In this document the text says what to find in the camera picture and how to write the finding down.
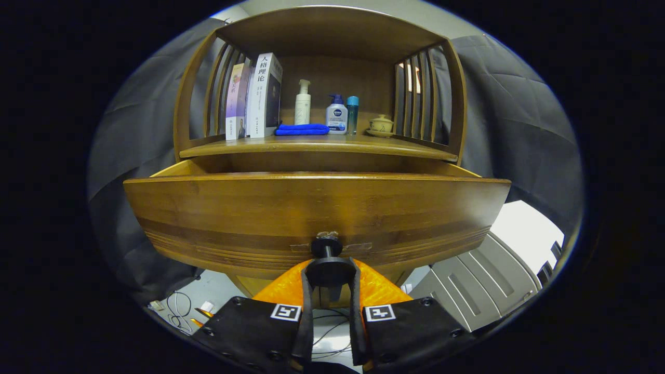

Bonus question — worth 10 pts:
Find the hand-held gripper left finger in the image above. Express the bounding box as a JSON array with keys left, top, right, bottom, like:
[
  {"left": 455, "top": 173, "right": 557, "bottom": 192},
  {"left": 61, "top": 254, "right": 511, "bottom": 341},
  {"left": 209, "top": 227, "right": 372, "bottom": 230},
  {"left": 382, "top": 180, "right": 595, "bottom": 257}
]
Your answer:
[{"left": 192, "top": 258, "right": 315, "bottom": 372}]

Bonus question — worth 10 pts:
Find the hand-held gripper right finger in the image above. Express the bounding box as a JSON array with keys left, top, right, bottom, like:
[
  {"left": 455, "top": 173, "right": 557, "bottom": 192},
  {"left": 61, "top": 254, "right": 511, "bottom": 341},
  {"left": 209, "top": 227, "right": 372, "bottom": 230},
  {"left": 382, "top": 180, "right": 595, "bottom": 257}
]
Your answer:
[{"left": 349, "top": 258, "right": 476, "bottom": 372}]

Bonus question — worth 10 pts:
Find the black drawer knob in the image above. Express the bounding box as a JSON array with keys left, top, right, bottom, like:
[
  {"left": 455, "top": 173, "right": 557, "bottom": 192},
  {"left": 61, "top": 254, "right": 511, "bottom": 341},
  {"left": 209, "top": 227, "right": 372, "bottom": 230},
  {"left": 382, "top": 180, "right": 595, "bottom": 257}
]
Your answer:
[{"left": 304, "top": 236, "right": 357, "bottom": 287}]

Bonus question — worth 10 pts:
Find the wooden drawer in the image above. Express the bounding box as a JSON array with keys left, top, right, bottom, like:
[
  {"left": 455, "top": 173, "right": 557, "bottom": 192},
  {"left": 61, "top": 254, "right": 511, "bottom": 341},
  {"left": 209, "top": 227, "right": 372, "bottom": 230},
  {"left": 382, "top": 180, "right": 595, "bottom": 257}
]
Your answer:
[{"left": 123, "top": 158, "right": 512, "bottom": 284}]

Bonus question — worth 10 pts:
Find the white topped grey drawer unit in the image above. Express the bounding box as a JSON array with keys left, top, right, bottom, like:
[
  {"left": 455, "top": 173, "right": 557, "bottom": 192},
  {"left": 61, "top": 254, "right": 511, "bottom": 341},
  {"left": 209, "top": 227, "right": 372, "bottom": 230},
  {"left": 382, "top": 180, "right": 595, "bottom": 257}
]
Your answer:
[{"left": 408, "top": 200, "right": 564, "bottom": 333}]

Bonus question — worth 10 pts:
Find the wooden countertop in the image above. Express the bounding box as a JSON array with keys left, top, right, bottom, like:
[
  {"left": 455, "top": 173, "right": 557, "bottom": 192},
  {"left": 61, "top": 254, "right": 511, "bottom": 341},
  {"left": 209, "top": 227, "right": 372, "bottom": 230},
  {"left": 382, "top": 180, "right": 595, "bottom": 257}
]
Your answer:
[{"left": 179, "top": 117, "right": 458, "bottom": 162}]

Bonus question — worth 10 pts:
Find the wooden cabinet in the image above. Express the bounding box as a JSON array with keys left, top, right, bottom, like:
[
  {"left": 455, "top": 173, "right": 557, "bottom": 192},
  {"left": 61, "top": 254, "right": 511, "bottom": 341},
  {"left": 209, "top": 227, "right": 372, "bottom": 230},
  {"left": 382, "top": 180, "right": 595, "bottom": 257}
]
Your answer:
[{"left": 173, "top": 6, "right": 467, "bottom": 308}]

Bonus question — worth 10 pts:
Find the blue folded cloth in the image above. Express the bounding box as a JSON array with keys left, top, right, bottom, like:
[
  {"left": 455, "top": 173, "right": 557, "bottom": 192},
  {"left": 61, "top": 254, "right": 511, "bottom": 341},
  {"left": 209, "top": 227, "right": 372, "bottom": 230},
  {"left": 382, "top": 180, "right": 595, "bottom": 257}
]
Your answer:
[{"left": 274, "top": 123, "right": 330, "bottom": 136}]

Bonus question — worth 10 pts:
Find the teal bottle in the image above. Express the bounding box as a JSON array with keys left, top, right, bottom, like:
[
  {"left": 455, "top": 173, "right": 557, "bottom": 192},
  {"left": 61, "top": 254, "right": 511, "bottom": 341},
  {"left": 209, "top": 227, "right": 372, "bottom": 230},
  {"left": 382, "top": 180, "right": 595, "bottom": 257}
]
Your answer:
[{"left": 347, "top": 96, "right": 360, "bottom": 136}]

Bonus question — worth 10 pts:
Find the white bottle blue cap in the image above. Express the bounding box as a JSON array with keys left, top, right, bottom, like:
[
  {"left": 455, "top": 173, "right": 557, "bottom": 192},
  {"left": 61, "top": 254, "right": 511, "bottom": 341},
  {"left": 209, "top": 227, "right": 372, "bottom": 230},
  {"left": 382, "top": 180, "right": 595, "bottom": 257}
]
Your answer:
[{"left": 326, "top": 93, "right": 349, "bottom": 135}]

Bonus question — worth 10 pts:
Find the white pump bottle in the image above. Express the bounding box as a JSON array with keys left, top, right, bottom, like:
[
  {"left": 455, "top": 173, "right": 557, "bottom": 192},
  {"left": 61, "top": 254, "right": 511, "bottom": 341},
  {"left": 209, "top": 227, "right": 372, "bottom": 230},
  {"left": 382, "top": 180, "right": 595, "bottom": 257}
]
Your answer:
[{"left": 294, "top": 79, "right": 312, "bottom": 125}]

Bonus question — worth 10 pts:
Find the thin white book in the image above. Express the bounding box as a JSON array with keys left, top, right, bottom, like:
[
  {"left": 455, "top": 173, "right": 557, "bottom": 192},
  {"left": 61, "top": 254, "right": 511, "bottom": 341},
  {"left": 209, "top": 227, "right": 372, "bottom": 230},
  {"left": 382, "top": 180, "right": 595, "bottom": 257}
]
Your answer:
[{"left": 244, "top": 68, "right": 256, "bottom": 138}]

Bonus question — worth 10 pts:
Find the thick white book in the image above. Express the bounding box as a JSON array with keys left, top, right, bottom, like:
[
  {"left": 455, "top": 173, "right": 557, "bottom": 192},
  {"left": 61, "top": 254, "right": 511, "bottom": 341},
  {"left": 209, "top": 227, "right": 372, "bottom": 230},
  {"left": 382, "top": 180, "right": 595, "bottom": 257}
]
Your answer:
[{"left": 248, "top": 52, "right": 284, "bottom": 138}]

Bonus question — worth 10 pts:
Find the purple book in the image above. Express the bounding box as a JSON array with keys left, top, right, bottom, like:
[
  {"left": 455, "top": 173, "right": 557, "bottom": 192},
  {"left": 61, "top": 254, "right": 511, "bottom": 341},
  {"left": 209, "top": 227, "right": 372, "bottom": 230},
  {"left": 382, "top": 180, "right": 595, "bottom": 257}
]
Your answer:
[{"left": 225, "top": 63, "right": 251, "bottom": 141}]

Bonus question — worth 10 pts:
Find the black backdrop cloth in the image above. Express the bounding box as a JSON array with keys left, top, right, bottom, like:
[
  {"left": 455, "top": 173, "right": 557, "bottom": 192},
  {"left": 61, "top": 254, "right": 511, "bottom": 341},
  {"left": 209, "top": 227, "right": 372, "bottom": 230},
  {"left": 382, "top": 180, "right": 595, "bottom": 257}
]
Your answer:
[{"left": 87, "top": 18, "right": 585, "bottom": 307}]

